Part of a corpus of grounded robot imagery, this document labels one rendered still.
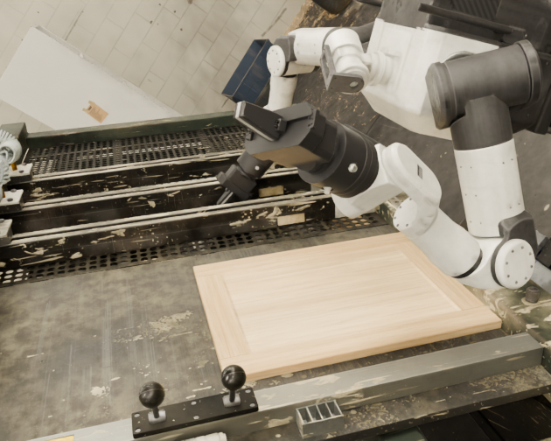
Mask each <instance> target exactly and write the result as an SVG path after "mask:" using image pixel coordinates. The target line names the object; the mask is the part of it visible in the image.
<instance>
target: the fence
mask: <svg viewBox="0 0 551 441"><path fill-rule="evenodd" d="M543 348H544V347H543V346H542V345H541V344H540V343H539V342H538V341H536V340H535V339H534V338H533V337H532V336H531V335H529V334H528V333H527V332H523V333H518V334H514V335H510V336H505V337H502V338H497V339H490V340H486V341H482V342H478V343H474V344H469V345H465V346H458V347H454V348H450V349H445V350H442V351H437V352H434V353H426V354H422V355H417V356H414V357H409V358H405V359H401V360H394V361H389V362H385V363H381V364H377V365H373V366H369V367H362V368H357V369H354V370H349V371H345V372H341V373H336V374H329V375H326V376H321V377H317V378H313V379H309V380H305V381H297V382H293V383H289V384H285V385H281V386H276V387H273V388H266V389H261V390H256V391H254V393H255V398H256V401H257V403H258V405H259V410H258V411H256V412H252V413H248V414H244V415H240V416H233V417H229V418H225V419H221V420H217V421H213V422H210V423H203V424H198V425H194V426H190V427H186V428H183V429H178V430H171V431H167V432H163V433H159V434H156V435H151V436H148V437H140V438H136V439H134V438H133V434H132V420H131V418H128V419H124V420H120V421H116V422H112V423H105V424H100V425H96V426H92V427H88V428H84V429H79V430H72V431H69V432H64V433H60V434H56V435H51V436H48V437H40V438H36V439H32V440H28V441H49V440H54V439H58V438H65V437H69V436H73V441H183V440H184V441H185V440H186V439H190V438H197V437H201V436H206V435H209V434H213V433H217V432H218V434H219V433H220V432H222V433H223V434H224V433H225V434H226V438H230V437H233V436H237V435H241V434H245V433H249V432H252V431H259V430H263V429H267V428H271V427H275V426H278V425H283V424H289V423H294V422H296V409H297V408H302V407H305V406H309V405H313V404H317V403H324V402H328V401H332V400H336V403H337V405H338V406H339V408H340V410H341V411H342V410H349V409H353V408H358V407H361V406H365V405H369V404H373V403H379V402H384V401H387V400H391V399H395V398H399V397H403V396H410V395H413V394H417V393H421V392H425V391H429V390H432V389H439V388H443V387H448V386H451V385H455V384H459V383H463V382H469V381H474V380H477V379H481V378H485V377H489V376H493V375H500V374H503V373H507V372H512V371H515V370H519V369H523V368H530V367H533V366H538V365H540V364H541V358H542V354H543Z"/></svg>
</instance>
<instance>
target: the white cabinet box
mask: <svg viewBox="0 0 551 441"><path fill-rule="evenodd" d="M0 99H1V100H3V101H4V102H7V103H9V104H10V105H11V106H13V107H15V108H17V109H19V110H21V111H23V112H25V113H26V114H27V115H29V116H32V117H33V118H35V119H37V120H39V121H41V122H42V123H44V124H46V125H47V126H49V127H51V128H53V129H55V130H66V129H74V128H82V127H90V126H98V125H106V124H114V123H129V122H137V121H145V120H154V119H162V118H170V117H178V116H182V115H180V114H179V113H178V112H177V111H175V110H173V109H172V108H170V107H168V106H167V105H165V104H163V103H162V102H160V101H159V100H158V99H156V98H154V97H153V96H151V95H150V94H147V93H146V92H144V91H143V90H142V89H141V88H139V87H137V86H135V85H134V84H132V83H131V82H129V81H127V80H125V79H124V78H123V77H121V76H120V75H118V74H117V73H115V72H113V71H112V70H110V69H108V68H107V67H105V66H104V65H102V64H101V63H99V62H98V61H96V60H95V59H92V58H91V57H89V56H88V55H86V54H85V53H83V52H82V51H80V50H79V49H77V48H76V47H74V46H72V45H70V44H69V43H67V42H66V41H65V40H63V39H62V38H60V37H58V36H56V35H55V34H53V33H52V32H50V31H48V30H47V29H46V28H44V27H43V26H41V25H40V24H35V25H33V26H31V28H30V29H29V31H28V32H27V33H26V35H25V37H24V39H23V41H22V43H21V44H20V46H19V48H18V49H17V51H16V53H15V54H14V56H13V58H12V60H11V61H10V64H9V65H8V66H7V68H6V70H5V71H4V73H3V76H2V77H1V79H0Z"/></svg>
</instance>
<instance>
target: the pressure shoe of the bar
mask: <svg viewBox="0 0 551 441"><path fill-rule="evenodd" d="M298 222H304V213H298V214H292V215H285V216H280V217H277V225H278V226H281V225H287V224H293V223H298Z"/></svg>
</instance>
